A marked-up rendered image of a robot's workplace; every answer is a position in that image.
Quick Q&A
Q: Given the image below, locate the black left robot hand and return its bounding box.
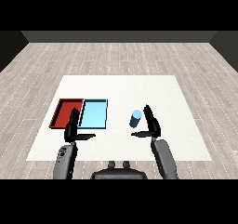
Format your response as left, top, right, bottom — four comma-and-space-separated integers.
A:
63, 107, 97, 143

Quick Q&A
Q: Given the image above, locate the dark grey robot body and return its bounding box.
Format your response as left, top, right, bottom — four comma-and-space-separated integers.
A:
90, 161, 149, 180

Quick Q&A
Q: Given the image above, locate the light blue shallow open box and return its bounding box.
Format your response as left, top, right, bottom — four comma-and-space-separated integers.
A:
77, 99, 109, 130

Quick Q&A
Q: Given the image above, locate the small blue can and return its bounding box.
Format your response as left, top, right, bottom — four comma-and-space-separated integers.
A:
128, 109, 143, 129

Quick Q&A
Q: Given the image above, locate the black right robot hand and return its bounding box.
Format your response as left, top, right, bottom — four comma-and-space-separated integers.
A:
130, 104, 162, 139

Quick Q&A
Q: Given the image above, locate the red shallow open box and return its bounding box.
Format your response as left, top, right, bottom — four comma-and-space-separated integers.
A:
48, 98, 85, 129

